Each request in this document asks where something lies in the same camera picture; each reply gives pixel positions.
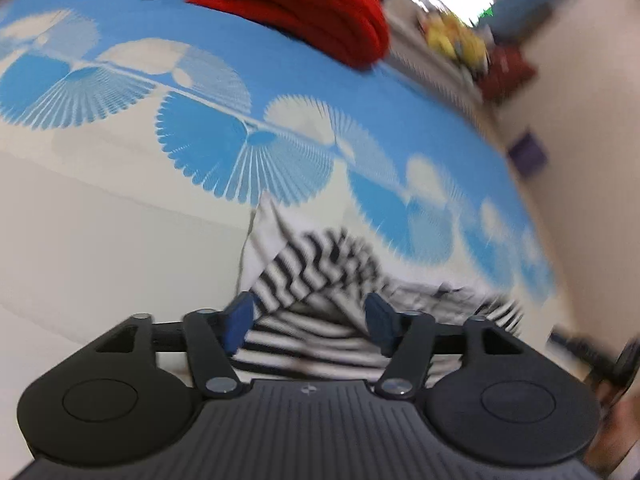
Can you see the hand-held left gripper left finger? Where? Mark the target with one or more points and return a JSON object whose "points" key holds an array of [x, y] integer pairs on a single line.
{"points": [[239, 322]]}

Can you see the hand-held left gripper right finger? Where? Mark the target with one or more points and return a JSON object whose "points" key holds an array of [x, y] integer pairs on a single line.
{"points": [[381, 322]]}

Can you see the striped white hooded shirt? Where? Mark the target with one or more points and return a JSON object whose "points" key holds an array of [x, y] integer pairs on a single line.
{"points": [[310, 270]]}

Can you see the person's right forearm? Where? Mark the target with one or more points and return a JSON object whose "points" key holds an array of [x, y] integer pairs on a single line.
{"points": [[622, 440]]}

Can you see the purple box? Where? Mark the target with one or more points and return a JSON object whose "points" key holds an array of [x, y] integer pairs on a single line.
{"points": [[526, 154]]}

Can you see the blue white printed bed sheet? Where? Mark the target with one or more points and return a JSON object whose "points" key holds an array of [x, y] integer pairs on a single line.
{"points": [[300, 85]]}

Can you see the dark red cushion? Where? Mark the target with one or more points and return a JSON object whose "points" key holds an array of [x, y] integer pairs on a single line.
{"points": [[507, 72]]}

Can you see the yellow round plush toy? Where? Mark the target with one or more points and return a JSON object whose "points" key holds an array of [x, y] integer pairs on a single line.
{"points": [[472, 52]]}

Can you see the yellow duck plush toy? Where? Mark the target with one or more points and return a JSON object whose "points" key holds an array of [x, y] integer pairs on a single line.
{"points": [[442, 35]]}

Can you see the red folded blanket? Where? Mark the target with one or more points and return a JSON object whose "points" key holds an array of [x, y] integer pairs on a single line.
{"points": [[300, 5]]}

